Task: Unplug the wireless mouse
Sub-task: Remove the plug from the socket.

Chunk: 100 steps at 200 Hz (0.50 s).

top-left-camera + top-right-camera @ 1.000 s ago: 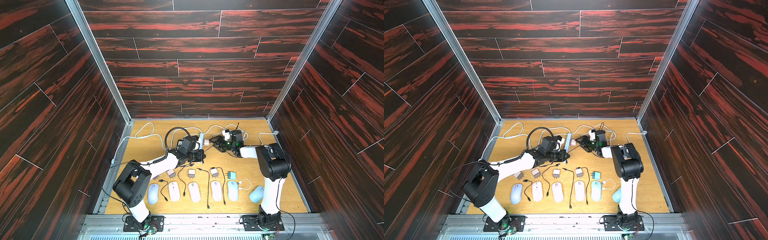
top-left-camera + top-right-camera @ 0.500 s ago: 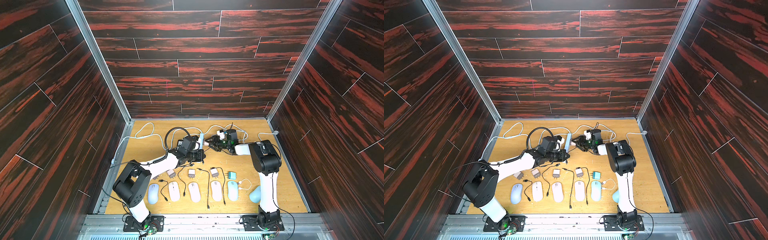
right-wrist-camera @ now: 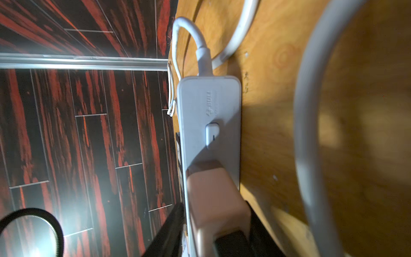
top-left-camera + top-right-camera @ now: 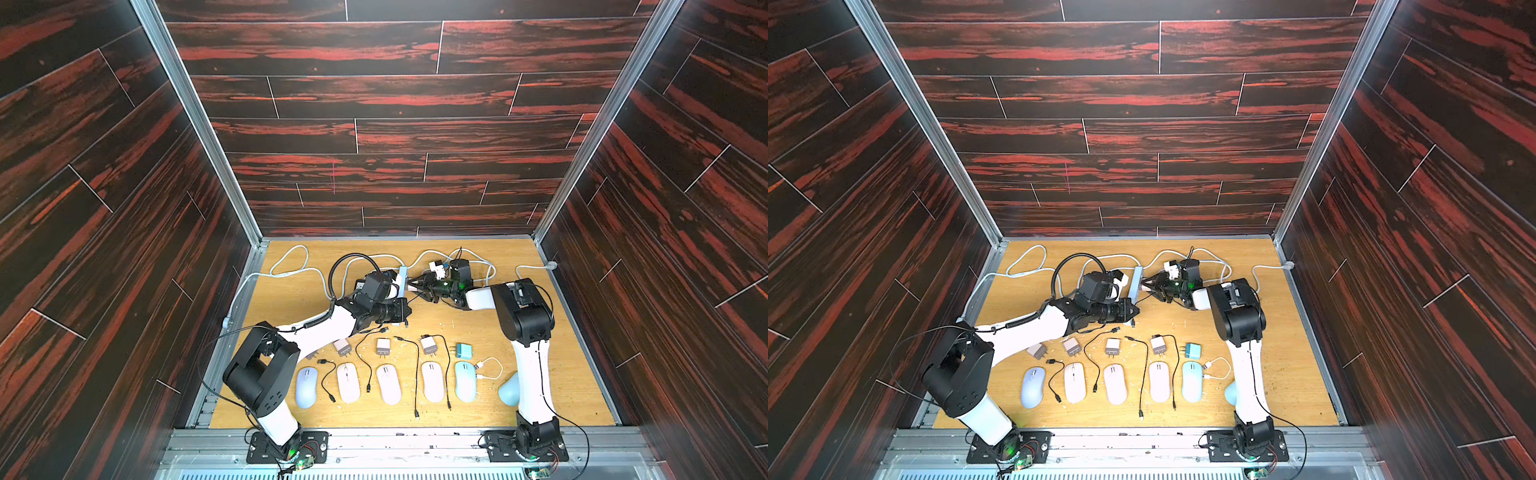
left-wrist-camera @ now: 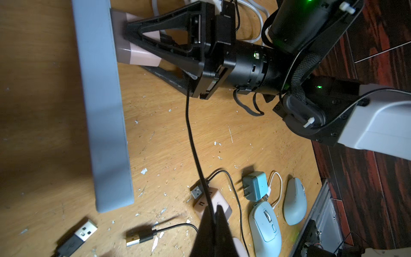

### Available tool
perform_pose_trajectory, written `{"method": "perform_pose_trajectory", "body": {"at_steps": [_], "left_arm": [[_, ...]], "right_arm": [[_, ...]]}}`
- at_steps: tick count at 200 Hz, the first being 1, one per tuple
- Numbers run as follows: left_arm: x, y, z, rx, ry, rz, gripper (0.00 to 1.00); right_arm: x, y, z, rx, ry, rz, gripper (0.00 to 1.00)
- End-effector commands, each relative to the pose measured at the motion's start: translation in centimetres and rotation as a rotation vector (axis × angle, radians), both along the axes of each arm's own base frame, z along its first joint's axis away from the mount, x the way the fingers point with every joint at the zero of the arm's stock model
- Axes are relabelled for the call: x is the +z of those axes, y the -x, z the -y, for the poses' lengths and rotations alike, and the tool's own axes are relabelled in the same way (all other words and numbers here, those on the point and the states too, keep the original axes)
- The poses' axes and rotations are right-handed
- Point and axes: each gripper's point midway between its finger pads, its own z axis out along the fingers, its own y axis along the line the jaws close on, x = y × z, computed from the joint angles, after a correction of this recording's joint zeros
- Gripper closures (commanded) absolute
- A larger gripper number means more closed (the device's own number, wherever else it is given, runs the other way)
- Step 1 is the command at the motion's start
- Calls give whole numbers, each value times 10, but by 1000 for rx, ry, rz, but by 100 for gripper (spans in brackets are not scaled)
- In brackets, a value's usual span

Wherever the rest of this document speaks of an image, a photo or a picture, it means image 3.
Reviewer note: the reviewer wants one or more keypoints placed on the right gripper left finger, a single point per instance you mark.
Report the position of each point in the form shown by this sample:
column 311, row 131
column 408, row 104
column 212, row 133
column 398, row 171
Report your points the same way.
column 168, row 241

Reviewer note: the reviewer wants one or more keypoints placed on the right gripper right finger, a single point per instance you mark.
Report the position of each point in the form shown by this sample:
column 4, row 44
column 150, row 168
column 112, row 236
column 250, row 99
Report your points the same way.
column 261, row 242

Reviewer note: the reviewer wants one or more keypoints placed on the pink adapter end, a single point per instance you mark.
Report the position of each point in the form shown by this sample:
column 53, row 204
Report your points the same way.
column 220, row 217

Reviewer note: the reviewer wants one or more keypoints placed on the black power strip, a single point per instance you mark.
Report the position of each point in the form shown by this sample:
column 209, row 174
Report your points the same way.
column 179, row 156

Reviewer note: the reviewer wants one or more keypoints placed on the white power strip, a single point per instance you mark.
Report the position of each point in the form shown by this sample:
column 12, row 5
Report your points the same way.
column 209, row 115

